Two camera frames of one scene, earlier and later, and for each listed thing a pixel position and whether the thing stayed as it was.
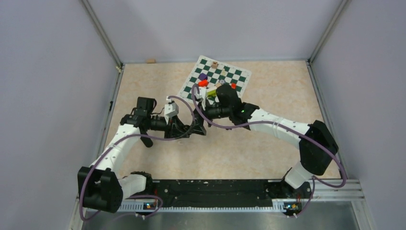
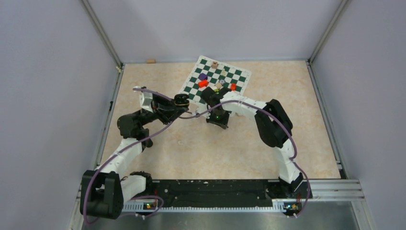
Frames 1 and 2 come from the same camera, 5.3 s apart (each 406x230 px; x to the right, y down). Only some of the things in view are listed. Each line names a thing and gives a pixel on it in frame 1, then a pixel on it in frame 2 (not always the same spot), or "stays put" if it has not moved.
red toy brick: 203,83 stays put
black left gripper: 175,129 to 165,109
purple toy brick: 202,76 stays put
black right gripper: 200,113 to 223,123
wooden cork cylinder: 151,61 stays put
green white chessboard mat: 210,73 stays put
